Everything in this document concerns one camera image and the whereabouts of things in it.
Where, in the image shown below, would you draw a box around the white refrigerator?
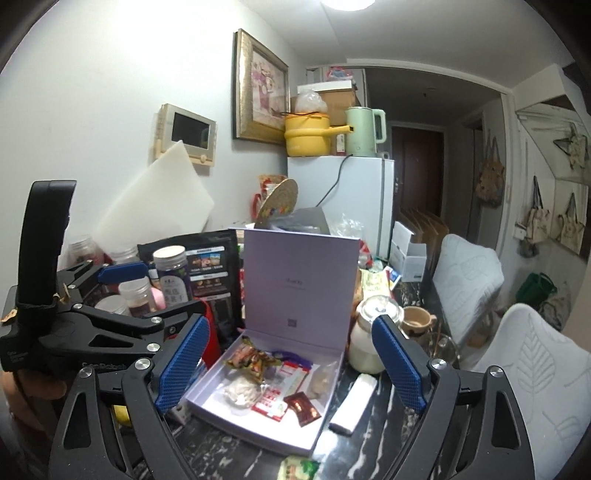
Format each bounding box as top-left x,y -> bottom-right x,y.
287,156 -> 395,261

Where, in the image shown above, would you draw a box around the beige wall tote bag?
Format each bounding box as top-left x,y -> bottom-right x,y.
515,176 -> 552,243
556,193 -> 585,252

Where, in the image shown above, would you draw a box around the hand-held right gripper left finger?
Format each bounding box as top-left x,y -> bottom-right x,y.
48,313 -> 212,480

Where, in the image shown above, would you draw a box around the clear bag of white pieces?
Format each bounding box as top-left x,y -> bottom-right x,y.
225,376 -> 263,408

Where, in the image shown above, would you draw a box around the white rectangular packet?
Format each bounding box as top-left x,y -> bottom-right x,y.
329,373 -> 377,435

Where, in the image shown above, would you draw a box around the dark brown door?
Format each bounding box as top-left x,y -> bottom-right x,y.
390,124 -> 446,227

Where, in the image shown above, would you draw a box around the colourful snack packet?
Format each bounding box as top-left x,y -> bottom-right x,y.
225,337 -> 282,384

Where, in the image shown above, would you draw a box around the green snack packet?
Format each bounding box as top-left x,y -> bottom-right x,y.
278,456 -> 321,480

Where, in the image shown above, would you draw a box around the grey bag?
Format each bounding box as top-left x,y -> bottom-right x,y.
270,208 -> 331,236

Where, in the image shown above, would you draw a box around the clear drinking glass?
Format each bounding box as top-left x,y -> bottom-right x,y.
425,333 -> 458,365

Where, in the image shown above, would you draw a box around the clear plastic bag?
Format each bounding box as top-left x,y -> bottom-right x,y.
294,90 -> 328,116

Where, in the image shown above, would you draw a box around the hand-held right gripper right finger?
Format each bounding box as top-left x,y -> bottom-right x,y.
370,313 -> 539,480

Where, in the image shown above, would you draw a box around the wall intercom panel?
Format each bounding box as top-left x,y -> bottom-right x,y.
154,104 -> 218,168

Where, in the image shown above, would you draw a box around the person's left hand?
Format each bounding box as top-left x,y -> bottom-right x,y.
0,369 -> 70,418

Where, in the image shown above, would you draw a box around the small clear packet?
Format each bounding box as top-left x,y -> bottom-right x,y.
308,362 -> 340,400

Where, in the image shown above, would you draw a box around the dark red snack packet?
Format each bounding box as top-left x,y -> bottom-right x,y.
283,391 -> 322,428

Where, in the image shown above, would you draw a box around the red and white sachet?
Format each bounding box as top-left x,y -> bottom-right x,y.
252,385 -> 289,423
277,362 -> 311,393

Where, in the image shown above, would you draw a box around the brown paper bags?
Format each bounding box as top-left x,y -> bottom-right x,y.
399,207 -> 450,273

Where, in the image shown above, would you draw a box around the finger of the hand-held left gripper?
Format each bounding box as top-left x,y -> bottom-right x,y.
41,298 -> 206,354
54,260 -> 149,304

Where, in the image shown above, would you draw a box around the brown cardboard box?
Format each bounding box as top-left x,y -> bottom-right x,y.
316,90 -> 361,125

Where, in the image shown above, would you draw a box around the white-lidded jar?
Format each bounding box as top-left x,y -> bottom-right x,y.
95,295 -> 130,317

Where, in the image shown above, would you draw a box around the green bag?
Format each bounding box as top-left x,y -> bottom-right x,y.
516,272 -> 557,315

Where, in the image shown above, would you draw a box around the glass jar with metal lid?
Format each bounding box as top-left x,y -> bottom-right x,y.
347,295 -> 402,374

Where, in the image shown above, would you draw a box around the red snack bag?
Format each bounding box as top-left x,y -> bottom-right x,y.
253,174 -> 287,217

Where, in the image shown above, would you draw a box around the green electric kettle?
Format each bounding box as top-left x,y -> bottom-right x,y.
345,107 -> 387,158

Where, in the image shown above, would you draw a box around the patterned hanging tote bag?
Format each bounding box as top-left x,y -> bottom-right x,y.
478,134 -> 504,208

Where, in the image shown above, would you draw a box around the crumpled clear plastic wrap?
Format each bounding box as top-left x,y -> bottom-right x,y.
330,213 -> 368,241

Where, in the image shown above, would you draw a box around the beige ceramic mug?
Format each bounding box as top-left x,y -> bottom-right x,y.
401,305 -> 438,337

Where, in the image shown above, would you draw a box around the gold framed picture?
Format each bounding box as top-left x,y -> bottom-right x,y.
232,28 -> 291,145

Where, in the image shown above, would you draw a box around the open white carton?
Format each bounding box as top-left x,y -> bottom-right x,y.
390,222 -> 428,282

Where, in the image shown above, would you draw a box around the yellow paper packet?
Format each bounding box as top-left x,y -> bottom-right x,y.
360,270 -> 391,301

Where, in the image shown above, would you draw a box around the black snack bag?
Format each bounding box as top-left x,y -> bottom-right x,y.
137,229 -> 243,342

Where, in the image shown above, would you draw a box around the lavender gift box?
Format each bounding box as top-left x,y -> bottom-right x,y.
181,228 -> 362,457

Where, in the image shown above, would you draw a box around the beige floor bag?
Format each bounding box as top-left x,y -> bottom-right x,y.
542,281 -> 571,328

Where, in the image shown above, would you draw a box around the round woven mat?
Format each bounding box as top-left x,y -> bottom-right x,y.
254,179 -> 299,230

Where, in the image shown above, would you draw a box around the star wall decoration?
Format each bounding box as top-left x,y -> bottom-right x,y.
554,122 -> 589,169

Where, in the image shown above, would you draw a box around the yellow pot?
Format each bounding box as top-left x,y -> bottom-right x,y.
284,113 -> 355,158

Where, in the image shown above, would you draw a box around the white quilted chair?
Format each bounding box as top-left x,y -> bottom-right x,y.
431,233 -> 505,344
471,304 -> 585,480

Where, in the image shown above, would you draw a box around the flat white box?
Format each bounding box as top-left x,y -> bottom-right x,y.
297,80 -> 355,95

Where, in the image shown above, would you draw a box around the white foam board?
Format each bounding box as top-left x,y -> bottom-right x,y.
92,141 -> 215,259

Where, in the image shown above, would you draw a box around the clear jar with brown contents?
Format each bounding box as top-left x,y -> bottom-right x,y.
119,277 -> 155,317

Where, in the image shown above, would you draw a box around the black power cord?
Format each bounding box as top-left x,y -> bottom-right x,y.
316,154 -> 354,208

